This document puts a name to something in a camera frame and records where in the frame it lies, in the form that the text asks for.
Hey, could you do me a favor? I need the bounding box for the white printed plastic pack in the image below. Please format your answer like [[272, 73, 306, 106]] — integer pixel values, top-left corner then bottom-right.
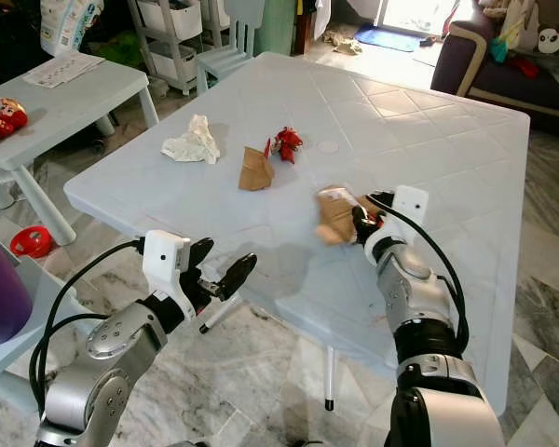
[[40, 0, 104, 56]]

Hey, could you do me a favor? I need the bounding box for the printed white paper sheet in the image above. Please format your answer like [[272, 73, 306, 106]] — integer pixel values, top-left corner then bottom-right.
[[23, 50, 106, 90]]

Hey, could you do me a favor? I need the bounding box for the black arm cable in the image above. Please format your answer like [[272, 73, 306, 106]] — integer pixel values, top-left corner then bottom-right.
[[370, 190, 469, 355], [31, 237, 145, 418]]

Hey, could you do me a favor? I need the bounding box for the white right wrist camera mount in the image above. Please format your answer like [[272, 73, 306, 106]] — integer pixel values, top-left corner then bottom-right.
[[393, 185, 431, 230]]

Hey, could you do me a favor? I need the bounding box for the dark purple sofa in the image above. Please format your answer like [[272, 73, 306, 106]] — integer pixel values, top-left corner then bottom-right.
[[430, 0, 559, 128]]

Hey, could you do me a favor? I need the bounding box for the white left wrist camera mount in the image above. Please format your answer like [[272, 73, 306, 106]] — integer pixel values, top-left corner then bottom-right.
[[142, 230, 192, 310]]

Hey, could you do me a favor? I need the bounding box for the blue door mat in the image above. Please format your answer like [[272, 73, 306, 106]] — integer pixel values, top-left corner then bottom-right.
[[354, 25, 423, 54]]

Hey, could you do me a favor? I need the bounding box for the small pale blue kids table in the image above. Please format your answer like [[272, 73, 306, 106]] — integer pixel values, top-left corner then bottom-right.
[[0, 58, 160, 246]]

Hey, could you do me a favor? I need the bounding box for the brown paper bag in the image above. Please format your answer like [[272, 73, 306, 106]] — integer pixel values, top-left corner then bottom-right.
[[315, 185, 379, 248]]

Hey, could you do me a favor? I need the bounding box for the red cloth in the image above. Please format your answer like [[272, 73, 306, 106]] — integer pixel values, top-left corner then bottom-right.
[[509, 54, 543, 81]]

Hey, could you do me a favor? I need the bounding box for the pale green kids chair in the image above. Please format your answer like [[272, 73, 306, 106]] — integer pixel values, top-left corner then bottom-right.
[[196, 0, 267, 95]]

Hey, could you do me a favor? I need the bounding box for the grey storage rack with bins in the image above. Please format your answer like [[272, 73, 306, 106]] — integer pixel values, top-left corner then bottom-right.
[[129, 0, 230, 95]]

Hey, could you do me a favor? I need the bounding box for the purple rubbish bin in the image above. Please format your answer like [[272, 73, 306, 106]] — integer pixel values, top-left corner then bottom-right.
[[0, 228, 36, 348]]

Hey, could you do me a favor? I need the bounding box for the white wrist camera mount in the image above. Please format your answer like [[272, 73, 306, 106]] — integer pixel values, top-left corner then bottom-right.
[[393, 185, 431, 230], [142, 230, 192, 310]]

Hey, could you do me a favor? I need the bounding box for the red toy figure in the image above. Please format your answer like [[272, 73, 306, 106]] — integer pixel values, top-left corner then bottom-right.
[[0, 98, 30, 148]]

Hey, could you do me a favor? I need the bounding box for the panda plush toy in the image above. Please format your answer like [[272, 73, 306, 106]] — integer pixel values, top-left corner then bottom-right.
[[538, 25, 559, 56]]

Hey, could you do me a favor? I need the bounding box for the large pale blue plastic table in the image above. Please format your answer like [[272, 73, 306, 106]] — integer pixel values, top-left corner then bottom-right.
[[63, 51, 532, 416]]

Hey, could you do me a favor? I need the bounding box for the red snack wrapper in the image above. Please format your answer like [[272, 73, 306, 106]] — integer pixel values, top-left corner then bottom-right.
[[266, 127, 306, 166]]

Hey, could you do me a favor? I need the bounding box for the teal cloth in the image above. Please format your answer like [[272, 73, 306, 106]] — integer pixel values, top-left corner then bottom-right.
[[490, 35, 511, 65]]

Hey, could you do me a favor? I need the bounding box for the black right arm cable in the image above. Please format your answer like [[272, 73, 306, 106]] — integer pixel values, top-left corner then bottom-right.
[[370, 190, 469, 355]]

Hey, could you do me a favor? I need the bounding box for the round red floor toy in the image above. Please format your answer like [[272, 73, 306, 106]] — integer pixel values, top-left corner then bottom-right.
[[9, 225, 56, 260]]

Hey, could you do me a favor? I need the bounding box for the beige toy on floor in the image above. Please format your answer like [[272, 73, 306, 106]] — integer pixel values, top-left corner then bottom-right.
[[321, 31, 365, 56]]

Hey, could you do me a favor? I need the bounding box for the folded brown paper piece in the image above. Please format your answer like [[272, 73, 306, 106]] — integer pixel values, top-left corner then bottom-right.
[[239, 145, 278, 192]]

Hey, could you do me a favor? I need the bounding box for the green plastic bag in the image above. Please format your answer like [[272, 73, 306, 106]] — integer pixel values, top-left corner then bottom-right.
[[93, 33, 146, 69]]

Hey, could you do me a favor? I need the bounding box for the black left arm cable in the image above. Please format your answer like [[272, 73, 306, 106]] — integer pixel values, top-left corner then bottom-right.
[[31, 237, 145, 418]]

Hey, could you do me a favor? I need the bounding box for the crumpled white tissue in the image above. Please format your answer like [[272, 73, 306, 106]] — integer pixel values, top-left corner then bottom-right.
[[162, 115, 222, 166]]

